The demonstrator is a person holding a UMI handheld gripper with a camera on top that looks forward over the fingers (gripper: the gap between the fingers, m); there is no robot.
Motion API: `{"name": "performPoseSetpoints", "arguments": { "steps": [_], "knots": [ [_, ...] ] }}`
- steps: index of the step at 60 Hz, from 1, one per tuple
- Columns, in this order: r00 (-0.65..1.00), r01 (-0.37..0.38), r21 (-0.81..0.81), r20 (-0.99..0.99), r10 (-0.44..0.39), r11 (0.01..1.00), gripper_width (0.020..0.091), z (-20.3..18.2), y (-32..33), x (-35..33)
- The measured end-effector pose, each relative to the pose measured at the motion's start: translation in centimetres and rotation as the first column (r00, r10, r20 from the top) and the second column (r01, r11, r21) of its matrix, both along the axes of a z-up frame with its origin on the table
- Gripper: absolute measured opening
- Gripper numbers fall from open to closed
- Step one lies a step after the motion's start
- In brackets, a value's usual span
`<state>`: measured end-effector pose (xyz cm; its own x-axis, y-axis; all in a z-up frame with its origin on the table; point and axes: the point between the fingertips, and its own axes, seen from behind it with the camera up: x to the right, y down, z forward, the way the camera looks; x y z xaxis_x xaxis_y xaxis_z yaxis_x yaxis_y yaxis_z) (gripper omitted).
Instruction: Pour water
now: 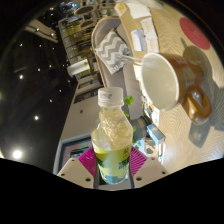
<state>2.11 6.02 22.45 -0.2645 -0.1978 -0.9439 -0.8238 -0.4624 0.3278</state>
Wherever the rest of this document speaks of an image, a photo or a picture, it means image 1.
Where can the grey curved sofa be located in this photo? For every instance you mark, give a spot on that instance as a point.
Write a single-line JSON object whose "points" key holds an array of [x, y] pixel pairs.
{"points": [[128, 86]]}

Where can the group of ceiling lights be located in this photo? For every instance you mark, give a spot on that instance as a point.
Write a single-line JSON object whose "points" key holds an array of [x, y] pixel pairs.
{"points": [[36, 117]]}

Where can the white rectangular box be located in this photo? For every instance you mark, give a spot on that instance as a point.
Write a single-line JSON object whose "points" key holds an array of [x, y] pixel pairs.
{"points": [[154, 115]]}

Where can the small blue white card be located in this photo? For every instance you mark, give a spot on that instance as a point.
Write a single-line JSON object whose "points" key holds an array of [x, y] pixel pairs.
{"points": [[137, 40]]}

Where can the yellow square card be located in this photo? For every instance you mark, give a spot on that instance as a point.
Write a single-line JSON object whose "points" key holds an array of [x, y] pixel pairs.
{"points": [[120, 9]]}

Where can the brown ceramic mug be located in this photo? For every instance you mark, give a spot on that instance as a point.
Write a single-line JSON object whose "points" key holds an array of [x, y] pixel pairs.
{"points": [[160, 81]]}

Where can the white paper napkin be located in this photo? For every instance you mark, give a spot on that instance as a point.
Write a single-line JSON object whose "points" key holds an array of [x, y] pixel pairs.
{"points": [[138, 10]]}

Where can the flat round red coaster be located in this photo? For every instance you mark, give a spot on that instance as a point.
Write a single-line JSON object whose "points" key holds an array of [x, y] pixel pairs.
{"points": [[195, 33]]}

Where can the clear bottle with green label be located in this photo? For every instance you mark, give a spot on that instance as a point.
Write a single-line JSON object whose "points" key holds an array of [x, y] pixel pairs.
{"points": [[112, 140]]}

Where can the window with festive decals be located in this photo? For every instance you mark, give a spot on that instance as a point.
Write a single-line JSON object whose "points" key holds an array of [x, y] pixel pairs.
{"points": [[71, 151]]}

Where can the small blue white box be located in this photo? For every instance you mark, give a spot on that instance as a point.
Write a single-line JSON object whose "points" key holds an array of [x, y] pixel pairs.
{"points": [[156, 133]]}

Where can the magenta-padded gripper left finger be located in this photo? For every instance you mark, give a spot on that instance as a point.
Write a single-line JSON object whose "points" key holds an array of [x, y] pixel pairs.
{"points": [[75, 170]]}

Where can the group of dining chairs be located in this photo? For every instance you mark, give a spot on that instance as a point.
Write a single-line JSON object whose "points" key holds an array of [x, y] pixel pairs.
{"points": [[85, 15]]}

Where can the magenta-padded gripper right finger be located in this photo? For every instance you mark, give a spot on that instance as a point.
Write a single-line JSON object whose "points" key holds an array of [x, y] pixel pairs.
{"points": [[148, 170]]}

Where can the grey white chevron pillow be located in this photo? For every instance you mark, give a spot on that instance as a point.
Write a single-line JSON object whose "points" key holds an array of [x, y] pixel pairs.
{"points": [[111, 51]]}

